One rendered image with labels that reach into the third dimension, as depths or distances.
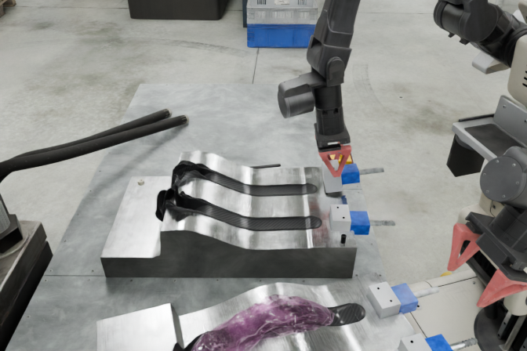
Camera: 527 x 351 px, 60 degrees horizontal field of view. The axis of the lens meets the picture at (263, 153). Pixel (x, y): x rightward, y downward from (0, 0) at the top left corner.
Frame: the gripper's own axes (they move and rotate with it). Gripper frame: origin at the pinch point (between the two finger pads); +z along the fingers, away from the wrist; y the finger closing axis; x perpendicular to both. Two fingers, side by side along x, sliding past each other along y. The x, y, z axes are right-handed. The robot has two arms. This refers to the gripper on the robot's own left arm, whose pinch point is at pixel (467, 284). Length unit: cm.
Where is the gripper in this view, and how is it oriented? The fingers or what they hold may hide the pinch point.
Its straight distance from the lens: 76.0
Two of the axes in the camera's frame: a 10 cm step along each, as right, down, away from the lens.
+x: 8.6, 2.2, 4.6
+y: 2.8, 5.4, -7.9
